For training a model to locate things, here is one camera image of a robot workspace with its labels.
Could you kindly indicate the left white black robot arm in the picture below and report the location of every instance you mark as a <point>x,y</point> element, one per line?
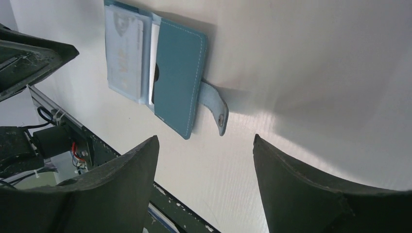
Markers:
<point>25,148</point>

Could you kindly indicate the white card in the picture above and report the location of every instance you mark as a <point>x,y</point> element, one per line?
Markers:
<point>123,43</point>

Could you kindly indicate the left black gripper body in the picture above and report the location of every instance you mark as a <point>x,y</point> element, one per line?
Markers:
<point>27,60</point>

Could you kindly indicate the blue card holder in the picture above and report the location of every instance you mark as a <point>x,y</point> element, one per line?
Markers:
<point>180,53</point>

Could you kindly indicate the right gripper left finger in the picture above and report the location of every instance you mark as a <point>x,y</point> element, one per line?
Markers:
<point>112,198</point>

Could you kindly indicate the black card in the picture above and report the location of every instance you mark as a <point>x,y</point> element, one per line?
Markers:
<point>155,79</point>

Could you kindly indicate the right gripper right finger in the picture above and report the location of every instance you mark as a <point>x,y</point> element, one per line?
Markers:
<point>299,198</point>

